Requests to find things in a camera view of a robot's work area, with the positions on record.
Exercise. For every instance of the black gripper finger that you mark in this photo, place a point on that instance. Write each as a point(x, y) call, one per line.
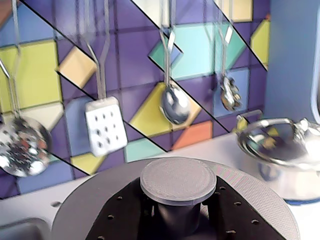
point(120, 217)
point(240, 215)

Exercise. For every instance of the silver pot with lid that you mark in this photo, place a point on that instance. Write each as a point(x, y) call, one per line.
point(280, 142)

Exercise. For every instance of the steel pot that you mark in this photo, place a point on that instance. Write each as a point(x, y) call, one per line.
point(295, 180)

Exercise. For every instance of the white slotted spatula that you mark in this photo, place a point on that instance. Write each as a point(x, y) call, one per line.
point(106, 125)

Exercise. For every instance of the grey sink basin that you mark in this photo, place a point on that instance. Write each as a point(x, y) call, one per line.
point(22, 228)

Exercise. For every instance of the steel skimmer ladle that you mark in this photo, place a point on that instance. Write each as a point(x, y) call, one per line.
point(23, 147)

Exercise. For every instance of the steel pasta fork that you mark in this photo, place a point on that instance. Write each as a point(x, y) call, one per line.
point(230, 95)

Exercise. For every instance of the steel serving spoon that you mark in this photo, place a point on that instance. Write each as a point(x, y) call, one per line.
point(175, 105)

